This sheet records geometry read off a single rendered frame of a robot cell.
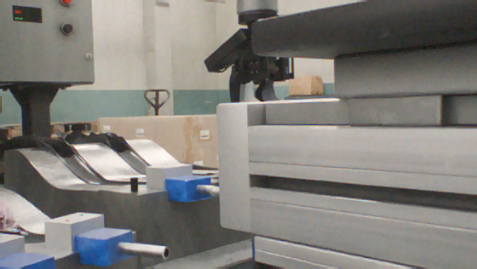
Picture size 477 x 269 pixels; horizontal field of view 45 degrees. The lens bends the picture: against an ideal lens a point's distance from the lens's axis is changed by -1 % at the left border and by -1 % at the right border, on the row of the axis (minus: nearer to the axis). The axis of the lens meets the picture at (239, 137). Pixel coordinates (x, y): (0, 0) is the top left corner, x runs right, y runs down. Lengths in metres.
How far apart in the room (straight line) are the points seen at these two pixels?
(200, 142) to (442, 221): 4.48
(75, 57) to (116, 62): 7.15
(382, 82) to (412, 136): 0.03
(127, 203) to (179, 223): 0.07
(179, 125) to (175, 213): 3.97
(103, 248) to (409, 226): 0.34
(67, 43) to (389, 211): 1.41
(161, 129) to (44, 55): 3.30
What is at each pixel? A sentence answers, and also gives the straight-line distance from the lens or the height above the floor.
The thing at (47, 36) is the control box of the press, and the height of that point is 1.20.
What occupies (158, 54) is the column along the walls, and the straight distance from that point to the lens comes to 8.92.
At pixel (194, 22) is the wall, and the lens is 9.86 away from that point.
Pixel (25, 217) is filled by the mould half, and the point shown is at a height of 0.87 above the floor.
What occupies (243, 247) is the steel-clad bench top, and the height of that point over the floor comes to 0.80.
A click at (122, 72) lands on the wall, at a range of 8.86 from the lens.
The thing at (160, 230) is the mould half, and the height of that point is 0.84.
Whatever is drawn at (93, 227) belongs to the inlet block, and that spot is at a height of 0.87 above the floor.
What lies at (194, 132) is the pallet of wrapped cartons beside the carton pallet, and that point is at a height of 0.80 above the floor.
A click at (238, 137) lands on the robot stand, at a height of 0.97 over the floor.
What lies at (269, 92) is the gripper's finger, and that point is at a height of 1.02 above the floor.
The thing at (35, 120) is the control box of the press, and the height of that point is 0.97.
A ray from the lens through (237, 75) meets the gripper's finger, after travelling 1.01.
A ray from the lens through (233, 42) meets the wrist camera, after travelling 1.04.
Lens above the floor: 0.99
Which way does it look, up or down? 3 degrees down
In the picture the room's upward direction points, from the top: 2 degrees counter-clockwise
